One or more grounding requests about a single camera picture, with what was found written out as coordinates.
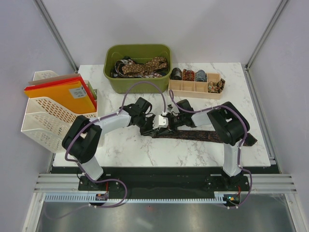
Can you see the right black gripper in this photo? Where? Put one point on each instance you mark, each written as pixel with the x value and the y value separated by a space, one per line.
pixel 170 125

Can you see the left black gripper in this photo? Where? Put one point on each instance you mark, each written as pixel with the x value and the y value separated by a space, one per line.
pixel 142 131

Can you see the dark paisley tie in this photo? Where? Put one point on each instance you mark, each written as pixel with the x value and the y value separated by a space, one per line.
pixel 192 135

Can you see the gold floral tie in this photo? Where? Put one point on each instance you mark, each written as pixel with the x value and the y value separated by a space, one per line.
pixel 216 87

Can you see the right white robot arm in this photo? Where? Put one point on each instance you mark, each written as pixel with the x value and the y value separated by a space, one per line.
pixel 229 124

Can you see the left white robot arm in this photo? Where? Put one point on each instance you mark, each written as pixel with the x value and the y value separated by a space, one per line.
pixel 82 138

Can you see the pile of ties in bin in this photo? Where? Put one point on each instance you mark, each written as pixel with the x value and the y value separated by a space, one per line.
pixel 116 71

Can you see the wooden divided tray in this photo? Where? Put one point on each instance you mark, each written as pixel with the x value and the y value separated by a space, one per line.
pixel 193 89

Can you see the red rolled tie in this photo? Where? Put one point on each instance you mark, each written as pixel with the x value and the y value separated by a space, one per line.
pixel 188 75

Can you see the black rolled tie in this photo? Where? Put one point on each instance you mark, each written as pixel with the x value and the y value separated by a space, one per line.
pixel 176 74

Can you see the blue grey rolled tie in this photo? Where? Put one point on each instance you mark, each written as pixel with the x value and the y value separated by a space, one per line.
pixel 200 76

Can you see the red folder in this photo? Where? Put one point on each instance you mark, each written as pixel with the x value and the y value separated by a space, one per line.
pixel 62 80

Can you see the brown patterned tie in bin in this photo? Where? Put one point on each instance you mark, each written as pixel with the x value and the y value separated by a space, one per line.
pixel 156 64

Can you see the green plastic bin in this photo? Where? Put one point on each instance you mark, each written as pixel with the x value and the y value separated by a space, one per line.
pixel 141 53

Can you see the orange folder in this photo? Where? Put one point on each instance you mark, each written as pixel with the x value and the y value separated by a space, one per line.
pixel 71 95

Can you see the white plastic file rack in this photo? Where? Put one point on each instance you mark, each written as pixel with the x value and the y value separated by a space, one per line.
pixel 46 121

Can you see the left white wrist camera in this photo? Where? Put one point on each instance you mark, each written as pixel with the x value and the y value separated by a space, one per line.
pixel 160 121

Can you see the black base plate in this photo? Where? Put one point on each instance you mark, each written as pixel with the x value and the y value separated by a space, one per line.
pixel 162 182

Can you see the aluminium rail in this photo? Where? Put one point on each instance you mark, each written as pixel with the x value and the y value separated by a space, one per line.
pixel 55 183

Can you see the white slotted cable duct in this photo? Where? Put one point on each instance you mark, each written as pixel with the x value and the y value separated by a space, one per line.
pixel 105 198

